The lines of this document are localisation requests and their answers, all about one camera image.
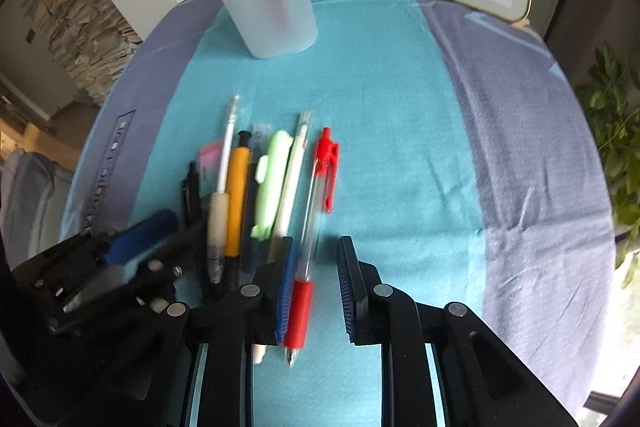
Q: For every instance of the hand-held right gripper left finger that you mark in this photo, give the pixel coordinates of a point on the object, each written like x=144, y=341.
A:
x=285, y=292

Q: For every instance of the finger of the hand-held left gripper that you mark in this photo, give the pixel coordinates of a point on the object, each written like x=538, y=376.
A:
x=165, y=257
x=142, y=232

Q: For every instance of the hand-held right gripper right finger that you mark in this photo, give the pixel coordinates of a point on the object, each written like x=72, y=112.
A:
x=347, y=292

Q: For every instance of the white grip gel pen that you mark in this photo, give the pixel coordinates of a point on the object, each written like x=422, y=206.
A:
x=218, y=217

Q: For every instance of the orange pen black tip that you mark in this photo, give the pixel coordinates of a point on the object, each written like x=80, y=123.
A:
x=235, y=187

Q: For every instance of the slim white pen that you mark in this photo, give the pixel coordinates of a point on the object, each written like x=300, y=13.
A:
x=292, y=187

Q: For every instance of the pale green highlighter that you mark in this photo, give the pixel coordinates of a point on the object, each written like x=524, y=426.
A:
x=272, y=177

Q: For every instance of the red retractable pen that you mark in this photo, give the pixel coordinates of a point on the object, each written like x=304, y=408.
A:
x=327, y=152

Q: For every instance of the clear pen cap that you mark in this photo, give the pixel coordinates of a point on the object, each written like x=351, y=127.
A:
x=255, y=257

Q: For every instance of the pink eraser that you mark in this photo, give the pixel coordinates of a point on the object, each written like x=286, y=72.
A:
x=207, y=162

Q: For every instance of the grey cloth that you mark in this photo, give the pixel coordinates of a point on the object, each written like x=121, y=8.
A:
x=30, y=192

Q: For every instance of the blue and grey tablecloth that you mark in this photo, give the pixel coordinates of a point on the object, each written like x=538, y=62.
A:
x=400, y=132

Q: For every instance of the stack of papers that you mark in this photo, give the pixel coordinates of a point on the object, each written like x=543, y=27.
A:
x=80, y=32

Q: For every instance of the green potted plant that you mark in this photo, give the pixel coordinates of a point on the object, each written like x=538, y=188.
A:
x=607, y=102

